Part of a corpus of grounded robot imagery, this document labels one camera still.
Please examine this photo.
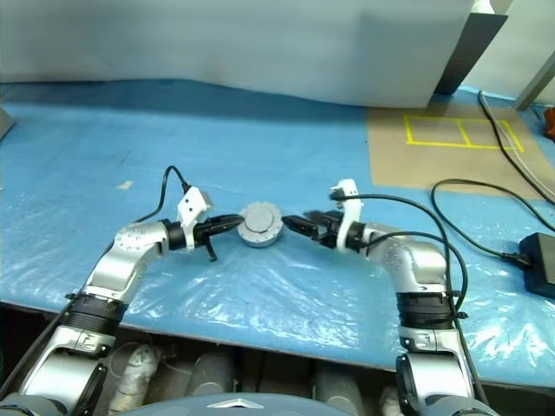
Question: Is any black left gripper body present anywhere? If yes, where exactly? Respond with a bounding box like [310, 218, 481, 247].
[193, 218, 220, 264]

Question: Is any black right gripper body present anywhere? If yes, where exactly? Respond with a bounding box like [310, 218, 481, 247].
[318, 210, 346, 250]

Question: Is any round grey motor lid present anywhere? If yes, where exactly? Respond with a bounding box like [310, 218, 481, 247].
[238, 200, 283, 237]

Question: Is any blue plastic table cover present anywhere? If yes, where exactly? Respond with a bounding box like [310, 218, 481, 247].
[0, 77, 555, 389]

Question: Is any brown cardboard sheet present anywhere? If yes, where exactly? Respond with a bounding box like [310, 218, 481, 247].
[366, 103, 555, 201]

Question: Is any yellow tape rectangle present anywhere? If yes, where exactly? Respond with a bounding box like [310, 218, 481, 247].
[402, 114, 526, 153]

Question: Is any grey cylinder leg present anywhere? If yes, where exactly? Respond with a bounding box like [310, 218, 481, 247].
[188, 348, 238, 395]
[314, 361, 365, 404]

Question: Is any white backdrop board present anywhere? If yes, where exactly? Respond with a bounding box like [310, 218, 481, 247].
[0, 0, 478, 108]

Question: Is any grey robot torso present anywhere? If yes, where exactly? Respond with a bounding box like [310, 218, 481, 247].
[138, 392, 417, 416]

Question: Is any black power adapter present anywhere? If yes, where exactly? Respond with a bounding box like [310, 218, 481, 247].
[519, 232, 555, 300]

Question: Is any black upright panel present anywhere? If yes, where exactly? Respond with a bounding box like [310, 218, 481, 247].
[433, 12, 509, 96]

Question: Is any orange wooden block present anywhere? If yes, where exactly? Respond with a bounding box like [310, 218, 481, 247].
[539, 106, 555, 140]

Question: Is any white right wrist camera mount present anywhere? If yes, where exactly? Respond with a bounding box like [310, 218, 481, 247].
[329, 179, 364, 253]

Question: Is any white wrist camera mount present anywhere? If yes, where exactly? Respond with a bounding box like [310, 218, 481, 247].
[175, 186, 214, 252]
[329, 179, 364, 253]

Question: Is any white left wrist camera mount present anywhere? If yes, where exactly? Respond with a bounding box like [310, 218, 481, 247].
[175, 186, 214, 252]

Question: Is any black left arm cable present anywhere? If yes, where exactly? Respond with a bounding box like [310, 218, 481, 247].
[0, 166, 193, 393]

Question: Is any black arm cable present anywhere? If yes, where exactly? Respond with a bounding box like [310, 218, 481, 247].
[331, 192, 489, 404]
[0, 166, 193, 393]

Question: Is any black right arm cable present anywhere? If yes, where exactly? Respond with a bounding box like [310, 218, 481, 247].
[331, 192, 489, 404]

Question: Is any black adapter power cable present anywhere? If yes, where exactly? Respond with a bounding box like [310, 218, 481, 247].
[431, 179, 555, 265]

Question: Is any long black cable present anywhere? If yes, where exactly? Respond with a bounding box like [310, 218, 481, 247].
[479, 89, 555, 192]

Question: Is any translucent white cable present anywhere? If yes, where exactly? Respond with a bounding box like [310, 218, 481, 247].
[480, 93, 555, 196]

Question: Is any aluminium frame post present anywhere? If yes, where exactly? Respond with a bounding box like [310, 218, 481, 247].
[514, 54, 555, 112]

